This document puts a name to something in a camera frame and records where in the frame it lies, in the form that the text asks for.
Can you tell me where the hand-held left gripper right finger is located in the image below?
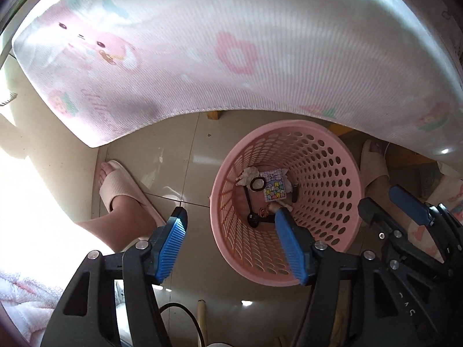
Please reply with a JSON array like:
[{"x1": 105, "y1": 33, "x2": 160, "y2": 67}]
[{"x1": 275, "y1": 208, "x2": 402, "y2": 347}]

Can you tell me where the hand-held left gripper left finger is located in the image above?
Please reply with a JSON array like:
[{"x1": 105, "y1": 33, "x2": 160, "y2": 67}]
[{"x1": 40, "y1": 207, "x2": 189, "y2": 347}]

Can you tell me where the pink plastic basket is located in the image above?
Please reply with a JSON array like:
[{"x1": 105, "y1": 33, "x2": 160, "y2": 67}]
[{"x1": 210, "y1": 120, "x2": 364, "y2": 287}]

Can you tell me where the printed tissue pack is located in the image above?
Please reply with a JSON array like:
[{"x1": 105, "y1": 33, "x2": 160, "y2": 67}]
[{"x1": 261, "y1": 169, "x2": 289, "y2": 202}]

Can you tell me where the black plastic spoon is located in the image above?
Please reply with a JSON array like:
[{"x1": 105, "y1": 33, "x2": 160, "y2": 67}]
[{"x1": 247, "y1": 188, "x2": 276, "y2": 229}]

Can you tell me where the left foot in slipper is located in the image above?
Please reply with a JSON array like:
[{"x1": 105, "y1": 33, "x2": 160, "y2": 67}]
[{"x1": 75, "y1": 163, "x2": 170, "y2": 255}]

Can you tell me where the pink printed blanket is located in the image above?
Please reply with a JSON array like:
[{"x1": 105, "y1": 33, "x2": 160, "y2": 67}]
[{"x1": 12, "y1": 0, "x2": 463, "y2": 169}]

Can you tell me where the pink fluffy clothing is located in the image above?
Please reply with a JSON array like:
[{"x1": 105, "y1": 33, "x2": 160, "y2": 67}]
[{"x1": 0, "y1": 269, "x2": 73, "y2": 347}]

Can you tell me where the wooden stick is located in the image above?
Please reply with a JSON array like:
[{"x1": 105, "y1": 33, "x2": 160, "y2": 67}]
[{"x1": 197, "y1": 299, "x2": 208, "y2": 347}]

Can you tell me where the black cable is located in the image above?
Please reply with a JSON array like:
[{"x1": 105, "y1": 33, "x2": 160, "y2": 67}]
[{"x1": 159, "y1": 303, "x2": 203, "y2": 347}]

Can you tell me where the white tissue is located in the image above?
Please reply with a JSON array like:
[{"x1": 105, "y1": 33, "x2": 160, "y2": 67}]
[{"x1": 237, "y1": 167, "x2": 262, "y2": 187}]

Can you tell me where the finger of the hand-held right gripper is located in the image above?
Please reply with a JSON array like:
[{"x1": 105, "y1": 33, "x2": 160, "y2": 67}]
[
  {"x1": 358, "y1": 197, "x2": 396, "y2": 241},
  {"x1": 390, "y1": 185, "x2": 435, "y2": 225}
]

